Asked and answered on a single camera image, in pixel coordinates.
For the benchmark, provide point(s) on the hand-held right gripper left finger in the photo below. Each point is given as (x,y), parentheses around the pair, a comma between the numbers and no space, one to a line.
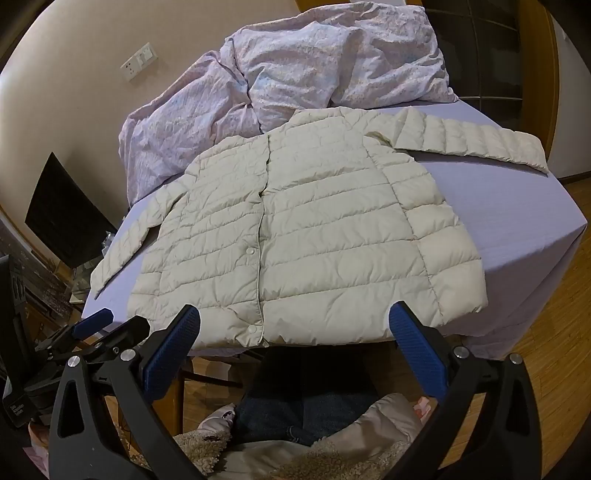
(170,357)

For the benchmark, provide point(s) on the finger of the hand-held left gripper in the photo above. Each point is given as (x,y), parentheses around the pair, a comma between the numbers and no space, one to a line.
(93,322)
(125,336)

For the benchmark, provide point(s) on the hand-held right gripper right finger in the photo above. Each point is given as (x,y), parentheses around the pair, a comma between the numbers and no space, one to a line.
(418,350)

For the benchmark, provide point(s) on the cream puffer jacket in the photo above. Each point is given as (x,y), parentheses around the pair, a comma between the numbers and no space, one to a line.
(323,230)

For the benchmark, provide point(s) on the cluttered desk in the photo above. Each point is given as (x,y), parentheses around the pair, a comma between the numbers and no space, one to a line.
(85,272)

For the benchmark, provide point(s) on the black monitor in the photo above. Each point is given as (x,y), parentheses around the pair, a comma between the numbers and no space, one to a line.
(64,207)

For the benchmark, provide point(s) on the beige fleece-lined coat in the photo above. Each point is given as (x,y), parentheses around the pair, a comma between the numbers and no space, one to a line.
(351,450)

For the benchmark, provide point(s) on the person's legs in jeans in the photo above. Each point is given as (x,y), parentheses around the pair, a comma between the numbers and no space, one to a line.
(295,406)

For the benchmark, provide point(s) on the bed with lavender sheet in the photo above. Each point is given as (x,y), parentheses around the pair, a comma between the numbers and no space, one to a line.
(508,207)

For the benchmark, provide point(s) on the dark glass door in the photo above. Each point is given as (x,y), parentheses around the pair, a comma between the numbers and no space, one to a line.
(485,55)

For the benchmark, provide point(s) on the floral pink duvet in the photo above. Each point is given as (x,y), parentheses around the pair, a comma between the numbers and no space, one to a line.
(300,69)

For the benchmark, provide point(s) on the white wall socket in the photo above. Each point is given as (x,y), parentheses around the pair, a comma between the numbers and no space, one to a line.
(129,70)

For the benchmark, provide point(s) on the white wall switch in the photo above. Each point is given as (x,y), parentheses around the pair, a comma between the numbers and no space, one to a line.
(146,53)

